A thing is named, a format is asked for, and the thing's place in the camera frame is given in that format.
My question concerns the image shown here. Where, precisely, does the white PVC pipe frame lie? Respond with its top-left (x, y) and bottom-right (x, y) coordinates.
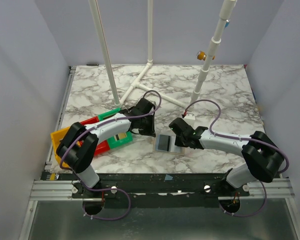
top-left (88, 0), bottom-right (238, 111)

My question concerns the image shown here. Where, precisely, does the yellow plastic bin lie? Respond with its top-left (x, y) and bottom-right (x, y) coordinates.
top-left (50, 126), bottom-right (70, 164)

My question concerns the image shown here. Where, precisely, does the gold credit card in bin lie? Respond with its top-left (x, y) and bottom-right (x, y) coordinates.
top-left (114, 132), bottom-right (127, 141)

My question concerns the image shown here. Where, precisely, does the red plastic bin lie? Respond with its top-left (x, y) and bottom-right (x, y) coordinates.
top-left (80, 116), bottom-right (110, 157)

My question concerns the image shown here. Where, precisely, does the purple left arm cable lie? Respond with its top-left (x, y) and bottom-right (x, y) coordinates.
top-left (59, 89), bottom-right (162, 221)

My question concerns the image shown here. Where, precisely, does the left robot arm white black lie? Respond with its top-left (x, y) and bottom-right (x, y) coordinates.
top-left (55, 97), bottom-right (156, 198)

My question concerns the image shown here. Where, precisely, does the green plastic bin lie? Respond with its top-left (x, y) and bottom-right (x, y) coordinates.
top-left (97, 108), bottom-right (133, 149)

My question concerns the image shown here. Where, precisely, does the aluminium extrusion rail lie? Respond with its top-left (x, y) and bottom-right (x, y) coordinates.
top-left (29, 66), bottom-right (76, 202)

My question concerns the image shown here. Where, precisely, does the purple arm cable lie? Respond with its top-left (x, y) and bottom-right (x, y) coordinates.
top-left (182, 99), bottom-right (290, 218)
top-left (59, 89), bottom-right (162, 221)

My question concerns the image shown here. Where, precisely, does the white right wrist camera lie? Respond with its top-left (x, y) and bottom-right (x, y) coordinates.
top-left (184, 113), bottom-right (196, 126)

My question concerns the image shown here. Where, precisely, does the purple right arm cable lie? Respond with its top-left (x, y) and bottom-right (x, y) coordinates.
top-left (182, 99), bottom-right (290, 218)

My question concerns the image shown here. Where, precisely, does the beige card holder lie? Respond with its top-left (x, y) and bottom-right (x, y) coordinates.
top-left (153, 134), bottom-right (185, 156)

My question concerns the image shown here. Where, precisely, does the orange knob on pipe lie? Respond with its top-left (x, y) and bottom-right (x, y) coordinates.
top-left (196, 50), bottom-right (207, 61)

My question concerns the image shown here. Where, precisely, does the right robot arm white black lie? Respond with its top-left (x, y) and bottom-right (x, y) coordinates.
top-left (169, 117), bottom-right (284, 196)

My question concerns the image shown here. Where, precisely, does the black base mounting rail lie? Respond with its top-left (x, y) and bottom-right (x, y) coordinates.
top-left (72, 173), bottom-right (250, 209)

